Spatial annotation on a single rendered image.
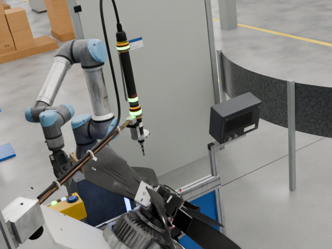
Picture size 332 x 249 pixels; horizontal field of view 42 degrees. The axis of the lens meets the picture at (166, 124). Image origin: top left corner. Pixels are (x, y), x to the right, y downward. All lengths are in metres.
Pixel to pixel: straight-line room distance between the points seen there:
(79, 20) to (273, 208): 2.07
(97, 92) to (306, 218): 1.95
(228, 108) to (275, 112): 1.29
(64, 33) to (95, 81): 7.60
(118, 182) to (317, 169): 2.66
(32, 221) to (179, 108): 2.86
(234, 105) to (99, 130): 0.72
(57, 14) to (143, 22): 6.24
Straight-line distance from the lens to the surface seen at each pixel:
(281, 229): 3.38
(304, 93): 3.31
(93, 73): 2.19
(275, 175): 3.94
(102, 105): 2.24
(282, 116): 3.50
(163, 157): 4.01
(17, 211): 1.18
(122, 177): 1.64
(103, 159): 1.64
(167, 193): 1.65
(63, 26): 9.77
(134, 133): 1.60
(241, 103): 2.32
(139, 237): 1.64
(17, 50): 9.17
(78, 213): 2.07
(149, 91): 3.71
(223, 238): 1.62
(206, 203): 2.49
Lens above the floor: 2.20
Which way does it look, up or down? 26 degrees down
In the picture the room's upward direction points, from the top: 9 degrees counter-clockwise
